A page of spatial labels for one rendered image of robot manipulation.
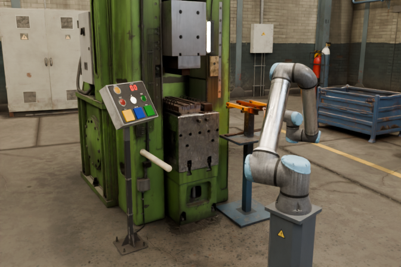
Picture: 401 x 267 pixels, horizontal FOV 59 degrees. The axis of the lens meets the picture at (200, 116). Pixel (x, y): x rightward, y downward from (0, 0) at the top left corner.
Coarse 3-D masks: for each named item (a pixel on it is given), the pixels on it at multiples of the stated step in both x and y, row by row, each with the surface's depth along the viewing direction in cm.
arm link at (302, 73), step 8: (296, 64) 207; (296, 72) 205; (304, 72) 205; (312, 72) 207; (296, 80) 207; (304, 80) 206; (312, 80) 206; (304, 88) 209; (312, 88) 209; (304, 96) 216; (312, 96) 215; (304, 104) 222; (312, 104) 220; (304, 112) 227; (312, 112) 225; (304, 120) 234; (312, 120) 230; (304, 128) 242; (312, 128) 235; (304, 136) 245; (312, 136) 240
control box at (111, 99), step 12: (120, 84) 232; (132, 84) 241; (108, 96) 223; (120, 96) 228; (132, 96) 237; (108, 108) 225; (120, 108) 224; (132, 108) 232; (120, 120) 221; (132, 120) 228; (144, 120) 239
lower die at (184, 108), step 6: (168, 96) 313; (168, 102) 294; (180, 102) 288; (186, 102) 282; (192, 102) 282; (174, 108) 279; (180, 108) 274; (186, 108) 277; (192, 108) 280; (198, 108) 283
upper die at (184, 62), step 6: (162, 60) 287; (168, 60) 279; (174, 60) 270; (180, 60) 267; (186, 60) 270; (192, 60) 272; (198, 60) 275; (168, 66) 280; (174, 66) 271; (180, 66) 268; (186, 66) 270; (192, 66) 273; (198, 66) 276
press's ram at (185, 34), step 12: (168, 12) 260; (180, 12) 260; (192, 12) 265; (204, 12) 271; (168, 24) 262; (180, 24) 262; (192, 24) 267; (204, 24) 272; (168, 36) 264; (180, 36) 264; (192, 36) 269; (204, 36) 274; (168, 48) 266; (180, 48) 265; (192, 48) 271; (204, 48) 276
